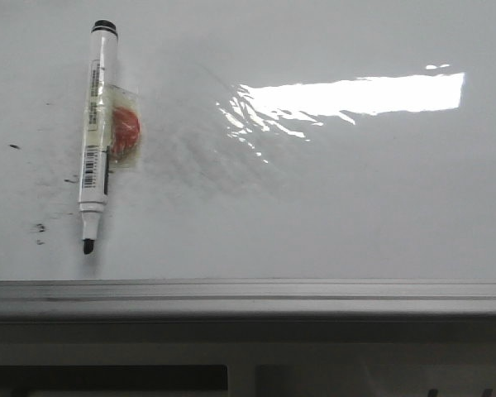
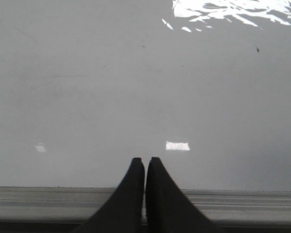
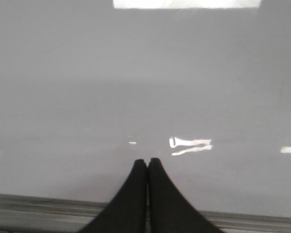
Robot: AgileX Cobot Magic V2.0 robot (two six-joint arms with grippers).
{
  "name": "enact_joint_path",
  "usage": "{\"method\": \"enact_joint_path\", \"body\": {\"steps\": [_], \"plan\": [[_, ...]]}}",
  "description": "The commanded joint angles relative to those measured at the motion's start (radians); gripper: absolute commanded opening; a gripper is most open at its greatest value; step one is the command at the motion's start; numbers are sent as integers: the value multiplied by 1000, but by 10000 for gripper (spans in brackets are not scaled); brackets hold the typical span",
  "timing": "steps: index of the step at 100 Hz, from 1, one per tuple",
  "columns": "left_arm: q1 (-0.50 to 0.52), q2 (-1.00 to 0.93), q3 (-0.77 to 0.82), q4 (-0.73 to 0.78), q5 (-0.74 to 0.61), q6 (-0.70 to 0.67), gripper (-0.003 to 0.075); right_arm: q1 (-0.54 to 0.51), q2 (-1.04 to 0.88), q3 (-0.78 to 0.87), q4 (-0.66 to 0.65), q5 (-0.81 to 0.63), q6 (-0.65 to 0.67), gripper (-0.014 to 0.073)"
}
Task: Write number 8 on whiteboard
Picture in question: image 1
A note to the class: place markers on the white whiteboard marker pen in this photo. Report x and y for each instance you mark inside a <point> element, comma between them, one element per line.
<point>102,92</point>

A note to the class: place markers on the white whiteboard with aluminium frame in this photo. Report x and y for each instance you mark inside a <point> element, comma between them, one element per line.
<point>301,159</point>

